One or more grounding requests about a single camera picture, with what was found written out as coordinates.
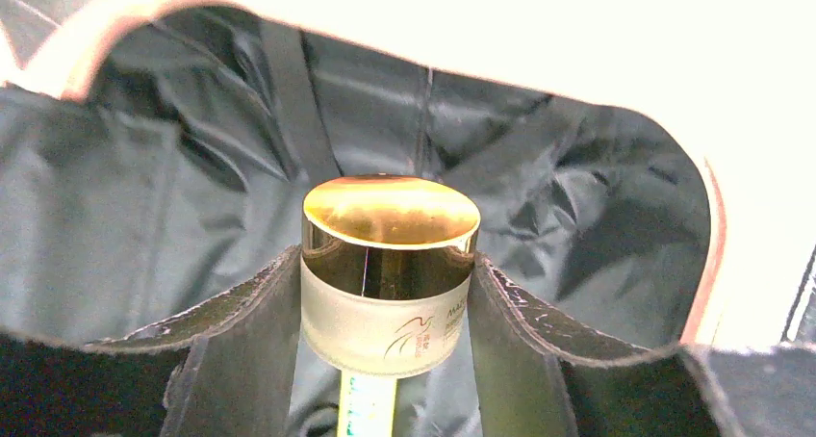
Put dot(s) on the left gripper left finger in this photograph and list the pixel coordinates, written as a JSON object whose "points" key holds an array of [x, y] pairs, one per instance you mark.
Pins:
{"points": [[222, 368]]}

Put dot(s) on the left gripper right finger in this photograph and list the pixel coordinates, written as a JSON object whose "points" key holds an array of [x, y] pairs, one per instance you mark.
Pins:
{"points": [[539, 372]]}

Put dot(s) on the green yellow bottle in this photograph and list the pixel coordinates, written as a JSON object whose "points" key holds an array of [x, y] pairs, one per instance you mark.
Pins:
{"points": [[366, 405]]}

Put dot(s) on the gold lid glass jar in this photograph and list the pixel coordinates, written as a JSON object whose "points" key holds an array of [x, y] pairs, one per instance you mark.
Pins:
{"points": [[385, 269]]}

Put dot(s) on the pink hard-shell suitcase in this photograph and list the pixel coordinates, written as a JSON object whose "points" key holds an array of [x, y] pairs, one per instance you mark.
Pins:
{"points": [[647, 167]]}

